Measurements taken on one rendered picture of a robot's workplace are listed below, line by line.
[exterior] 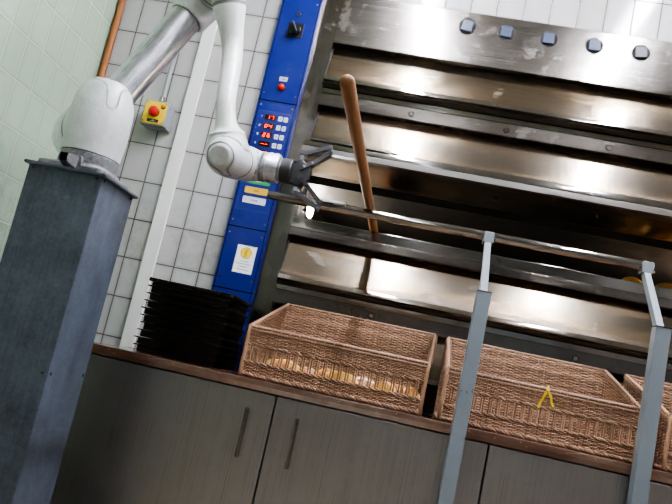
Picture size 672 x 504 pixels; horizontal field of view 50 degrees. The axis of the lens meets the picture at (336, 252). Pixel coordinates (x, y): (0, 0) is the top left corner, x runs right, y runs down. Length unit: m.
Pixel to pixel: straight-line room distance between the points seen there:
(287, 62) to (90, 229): 1.29
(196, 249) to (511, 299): 1.18
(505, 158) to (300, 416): 1.26
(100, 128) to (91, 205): 0.21
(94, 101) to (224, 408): 0.91
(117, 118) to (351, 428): 1.05
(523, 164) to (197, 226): 1.24
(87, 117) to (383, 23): 1.38
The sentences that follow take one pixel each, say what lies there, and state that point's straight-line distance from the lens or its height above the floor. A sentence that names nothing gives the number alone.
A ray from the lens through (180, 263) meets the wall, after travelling 2.78.
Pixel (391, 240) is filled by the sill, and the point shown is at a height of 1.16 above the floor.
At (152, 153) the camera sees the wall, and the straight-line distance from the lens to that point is 2.92.
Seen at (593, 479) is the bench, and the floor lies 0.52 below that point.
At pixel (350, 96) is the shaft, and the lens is 1.44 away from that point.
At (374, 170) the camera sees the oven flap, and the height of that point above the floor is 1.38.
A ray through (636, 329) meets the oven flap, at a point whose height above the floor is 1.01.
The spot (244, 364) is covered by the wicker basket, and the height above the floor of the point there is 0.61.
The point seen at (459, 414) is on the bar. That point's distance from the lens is 2.01.
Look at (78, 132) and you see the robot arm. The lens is 1.98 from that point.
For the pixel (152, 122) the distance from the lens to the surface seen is 2.88.
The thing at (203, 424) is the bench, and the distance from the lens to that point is 2.15.
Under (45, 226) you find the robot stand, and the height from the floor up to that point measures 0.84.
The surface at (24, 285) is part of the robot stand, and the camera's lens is 1.92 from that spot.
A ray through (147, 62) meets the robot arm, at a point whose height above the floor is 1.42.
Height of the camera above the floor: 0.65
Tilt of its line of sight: 9 degrees up
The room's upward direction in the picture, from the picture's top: 12 degrees clockwise
